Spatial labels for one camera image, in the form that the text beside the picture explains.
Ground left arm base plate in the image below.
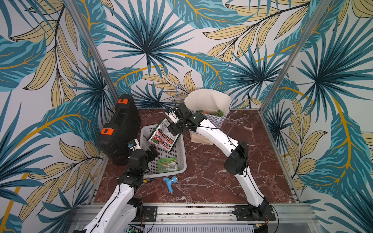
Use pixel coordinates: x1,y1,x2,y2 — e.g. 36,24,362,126
119,205,158,223

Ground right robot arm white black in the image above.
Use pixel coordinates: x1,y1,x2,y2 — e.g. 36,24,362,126
165,104,270,215

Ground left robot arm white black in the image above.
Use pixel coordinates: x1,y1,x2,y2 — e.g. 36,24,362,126
74,140,159,233

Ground blue hose nozzle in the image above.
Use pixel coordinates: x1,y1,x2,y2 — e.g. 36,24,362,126
163,176,178,196

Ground white perforated plastic basket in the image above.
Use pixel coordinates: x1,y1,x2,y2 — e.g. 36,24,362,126
139,124,187,180

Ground black tool case orange latches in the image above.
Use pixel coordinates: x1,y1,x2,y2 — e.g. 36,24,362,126
96,94,141,166

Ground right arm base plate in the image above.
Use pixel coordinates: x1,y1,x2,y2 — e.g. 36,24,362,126
232,205,276,222

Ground green white barcode packet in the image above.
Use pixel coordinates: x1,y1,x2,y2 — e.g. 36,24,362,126
148,118,180,152

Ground left corner aluminium post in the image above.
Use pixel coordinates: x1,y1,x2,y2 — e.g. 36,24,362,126
65,0,119,100

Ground paper bag blue checkered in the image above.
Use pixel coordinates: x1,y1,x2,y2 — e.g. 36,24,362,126
182,88,238,151

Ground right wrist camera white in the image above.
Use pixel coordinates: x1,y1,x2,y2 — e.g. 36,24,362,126
165,107,179,124

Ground yellow black pliers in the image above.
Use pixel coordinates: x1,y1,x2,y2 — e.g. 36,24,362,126
143,178,155,183

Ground small green flat packet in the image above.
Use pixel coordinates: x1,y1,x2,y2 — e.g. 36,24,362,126
157,157,179,174

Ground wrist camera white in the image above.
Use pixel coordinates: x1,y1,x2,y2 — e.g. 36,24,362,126
165,107,179,124
127,139,141,153

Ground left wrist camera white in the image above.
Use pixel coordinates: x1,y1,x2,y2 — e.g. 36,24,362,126
127,139,141,153

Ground right corner aluminium post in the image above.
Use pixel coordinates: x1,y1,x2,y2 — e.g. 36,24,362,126
259,0,332,115

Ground corner aluminium post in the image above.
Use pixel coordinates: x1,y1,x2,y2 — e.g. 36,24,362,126
259,0,332,115
65,0,119,100

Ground aluminium front rail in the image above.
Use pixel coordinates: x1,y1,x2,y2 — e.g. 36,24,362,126
68,203,320,233

